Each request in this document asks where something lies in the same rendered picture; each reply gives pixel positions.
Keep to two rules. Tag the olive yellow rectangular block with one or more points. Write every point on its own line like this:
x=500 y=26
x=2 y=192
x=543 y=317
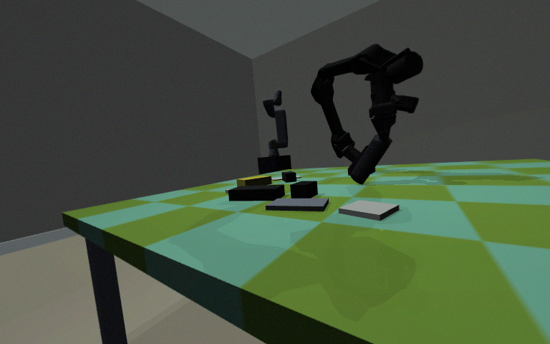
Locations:
x=254 y=181

